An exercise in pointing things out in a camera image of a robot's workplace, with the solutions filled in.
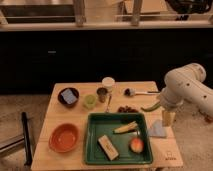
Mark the brush with white handle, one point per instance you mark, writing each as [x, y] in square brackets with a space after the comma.
[131, 92]

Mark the metal cup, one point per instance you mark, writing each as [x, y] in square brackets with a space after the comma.
[102, 94]

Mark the small green cup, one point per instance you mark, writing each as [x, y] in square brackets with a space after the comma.
[90, 101]

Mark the black stand left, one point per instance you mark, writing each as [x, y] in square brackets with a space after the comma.
[27, 144]

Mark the blue-grey sponge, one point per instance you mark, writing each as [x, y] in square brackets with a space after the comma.
[68, 96]

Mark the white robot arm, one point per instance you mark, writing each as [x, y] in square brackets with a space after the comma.
[186, 84]

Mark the dark bowl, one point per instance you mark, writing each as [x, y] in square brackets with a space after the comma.
[62, 101]

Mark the white paper cup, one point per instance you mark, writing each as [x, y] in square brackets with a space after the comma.
[108, 83]

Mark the green plastic tray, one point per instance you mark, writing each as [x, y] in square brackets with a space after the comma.
[100, 124]

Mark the metal spoon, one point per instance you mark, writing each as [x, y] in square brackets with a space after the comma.
[108, 104]

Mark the green pepper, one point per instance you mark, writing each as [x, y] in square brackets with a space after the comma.
[151, 108]

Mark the pile of dark nuts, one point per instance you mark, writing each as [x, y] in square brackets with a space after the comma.
[127, 109]

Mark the grey-blue cloth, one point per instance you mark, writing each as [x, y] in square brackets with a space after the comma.
[157, 130]

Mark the red-yellow peach fruit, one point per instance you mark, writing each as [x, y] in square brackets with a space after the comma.
[136, 145]

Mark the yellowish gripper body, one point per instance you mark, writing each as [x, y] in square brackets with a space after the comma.
[167, 118]

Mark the red-orange bowl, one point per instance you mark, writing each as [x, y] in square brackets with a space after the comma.
[64, 138]

